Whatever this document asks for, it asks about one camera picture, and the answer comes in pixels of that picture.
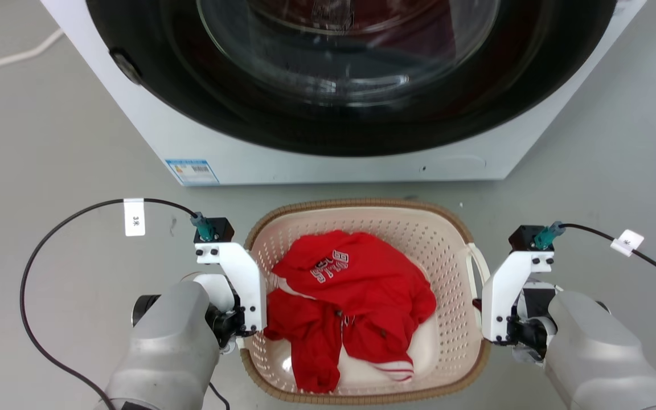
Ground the long white cable tag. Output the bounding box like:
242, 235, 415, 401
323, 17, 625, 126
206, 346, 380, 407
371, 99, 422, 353
124, 198, 146, 237

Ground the white washing machine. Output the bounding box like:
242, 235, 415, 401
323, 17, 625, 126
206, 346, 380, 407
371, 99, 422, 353
40, 0, 647, 187

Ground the blue white energy label sticker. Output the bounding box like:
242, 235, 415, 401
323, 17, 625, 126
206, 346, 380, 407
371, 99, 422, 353
165, 159, 220, 186

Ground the beige perforated laundry basket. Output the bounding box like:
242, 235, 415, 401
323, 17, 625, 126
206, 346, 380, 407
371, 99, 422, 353
240, 198, 492, 405

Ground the small white cable tag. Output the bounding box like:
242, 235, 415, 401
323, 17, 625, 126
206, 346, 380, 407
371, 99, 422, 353
610, 229, 645, 257

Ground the black round washer door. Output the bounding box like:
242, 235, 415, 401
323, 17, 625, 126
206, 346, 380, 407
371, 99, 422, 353
85, 0, 619, 158

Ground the red sweatshirt with white print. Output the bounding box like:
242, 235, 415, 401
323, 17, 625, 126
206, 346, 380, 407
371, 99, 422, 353
263, 229, 437, 394

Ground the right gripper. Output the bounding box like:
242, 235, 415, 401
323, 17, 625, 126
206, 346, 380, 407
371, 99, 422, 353
505, 281, 562, 366

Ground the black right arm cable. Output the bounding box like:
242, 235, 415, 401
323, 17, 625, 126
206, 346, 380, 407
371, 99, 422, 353
534, 222, 656, 295

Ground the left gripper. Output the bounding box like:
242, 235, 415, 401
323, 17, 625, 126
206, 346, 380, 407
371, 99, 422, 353
190, 273, 261, 355

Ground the white floor cable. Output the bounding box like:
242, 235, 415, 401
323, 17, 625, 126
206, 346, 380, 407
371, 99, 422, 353
0, 28, 65, 84

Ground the grey washer door latch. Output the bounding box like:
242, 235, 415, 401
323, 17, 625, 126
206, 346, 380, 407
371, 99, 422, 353
109, 48, 144, 86

